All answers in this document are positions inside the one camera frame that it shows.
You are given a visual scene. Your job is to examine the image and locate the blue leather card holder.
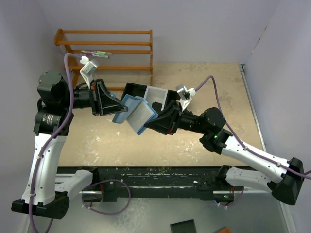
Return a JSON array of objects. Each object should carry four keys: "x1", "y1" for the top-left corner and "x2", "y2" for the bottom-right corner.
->
[{"x1": 112, "y1": 94, "x2": 158, "y2": 135}]

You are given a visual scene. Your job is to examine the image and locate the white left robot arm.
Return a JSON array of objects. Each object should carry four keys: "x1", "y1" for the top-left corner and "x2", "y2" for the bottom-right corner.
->
[{"x1": 11, "y1": 71, "x2": 128, "y2": 219}]

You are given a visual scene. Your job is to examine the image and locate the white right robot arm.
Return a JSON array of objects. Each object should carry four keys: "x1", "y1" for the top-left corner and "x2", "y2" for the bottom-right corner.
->
[{"x1": 144, "y1": 101, "x2": 305, "y2": 205}]

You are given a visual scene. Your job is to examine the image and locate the black VIP credit card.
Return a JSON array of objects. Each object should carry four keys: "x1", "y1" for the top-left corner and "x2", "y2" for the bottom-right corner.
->
[{"x1": 152, "y1": 102, "x2": 162, "y2": 113}]

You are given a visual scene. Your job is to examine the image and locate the black card holder on floor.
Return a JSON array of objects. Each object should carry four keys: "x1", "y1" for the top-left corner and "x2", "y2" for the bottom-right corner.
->
[{"x1": 170, "y1": 219, "x2": 197, "y2": 233}]

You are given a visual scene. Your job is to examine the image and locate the orange card holder on floor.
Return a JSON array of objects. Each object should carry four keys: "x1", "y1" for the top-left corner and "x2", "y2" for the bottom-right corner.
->
[{"x1": 213, "y1": 227, "x2": 231, "y2": 233}]

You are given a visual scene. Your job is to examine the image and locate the three-compartment sorting tray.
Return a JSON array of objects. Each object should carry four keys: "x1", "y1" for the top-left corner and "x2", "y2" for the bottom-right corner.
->
[{"x1": 121, "y1": 83, "x2": 180, "y2": 111}]

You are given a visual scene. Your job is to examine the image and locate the coloured markers on rack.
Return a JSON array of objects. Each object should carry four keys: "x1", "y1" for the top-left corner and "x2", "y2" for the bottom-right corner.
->
[{"x1": 81, "y1": 50, "x2": 112, "y2": 58}]

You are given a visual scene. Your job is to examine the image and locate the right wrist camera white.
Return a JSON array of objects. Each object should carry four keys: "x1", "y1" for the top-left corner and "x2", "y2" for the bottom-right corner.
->
[{"x1": 176, "y1": 84, "x2": 196, "y2": 111}]

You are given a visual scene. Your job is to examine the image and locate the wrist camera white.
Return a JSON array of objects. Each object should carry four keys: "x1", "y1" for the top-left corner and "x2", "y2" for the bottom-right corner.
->
[
  {"x1": 176, "y1": 84, "x2": 196, "y2": 111},
  {"x1": 80, "y1": 56, "x2": 99, "y2": 89}
]

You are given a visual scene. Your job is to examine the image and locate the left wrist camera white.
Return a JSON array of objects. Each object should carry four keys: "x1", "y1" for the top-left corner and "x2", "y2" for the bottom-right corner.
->
[{"x1": 80, "y1": 56, "x2": 99, "y2": 89}]

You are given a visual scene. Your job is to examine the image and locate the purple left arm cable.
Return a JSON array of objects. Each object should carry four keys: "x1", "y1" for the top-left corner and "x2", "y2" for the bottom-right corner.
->
[{"x1": 28, "y1": 53, "x2": 85, "y2": 233}]

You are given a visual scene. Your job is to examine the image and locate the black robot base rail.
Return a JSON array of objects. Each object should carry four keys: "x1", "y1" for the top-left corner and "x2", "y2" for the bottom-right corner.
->
[{"x1": 55, "y1": 166, "x2": 243, "y2": 202}]

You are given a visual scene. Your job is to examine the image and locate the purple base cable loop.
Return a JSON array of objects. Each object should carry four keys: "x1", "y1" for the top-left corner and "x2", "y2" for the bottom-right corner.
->
[{"x1": 81, "y1": 179, "x2": 132, "y2": 215}]

